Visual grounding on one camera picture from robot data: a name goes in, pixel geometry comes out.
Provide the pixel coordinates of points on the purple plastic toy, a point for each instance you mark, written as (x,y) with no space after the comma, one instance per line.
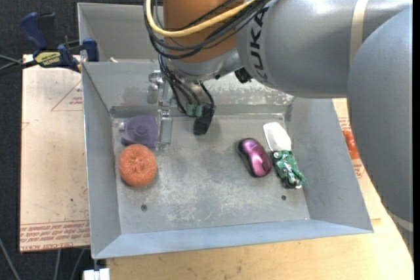
(140,132)

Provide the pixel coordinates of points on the black cylinder on white bracket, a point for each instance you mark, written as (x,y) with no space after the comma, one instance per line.
(243,74)

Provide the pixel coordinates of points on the white plastic scoop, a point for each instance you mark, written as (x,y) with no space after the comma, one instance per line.
(277,136)

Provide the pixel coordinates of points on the black oblong object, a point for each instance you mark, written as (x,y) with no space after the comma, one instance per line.
(202,124)

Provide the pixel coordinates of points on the orange scouring ball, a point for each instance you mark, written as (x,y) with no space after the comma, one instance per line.
(137,165)

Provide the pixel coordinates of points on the grey metal bin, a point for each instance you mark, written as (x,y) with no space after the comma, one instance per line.
(203,206)

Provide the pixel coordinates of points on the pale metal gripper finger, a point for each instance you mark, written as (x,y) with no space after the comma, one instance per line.
(165,129)
(154,88)

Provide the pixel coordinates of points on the brown cardboard board red print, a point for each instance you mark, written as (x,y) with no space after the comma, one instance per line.
(52,157)

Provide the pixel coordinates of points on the green toy motorcycle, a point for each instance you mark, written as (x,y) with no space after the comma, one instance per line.
(288,168)

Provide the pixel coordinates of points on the magenta computer mouse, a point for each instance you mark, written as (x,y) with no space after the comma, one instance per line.
(255,157)

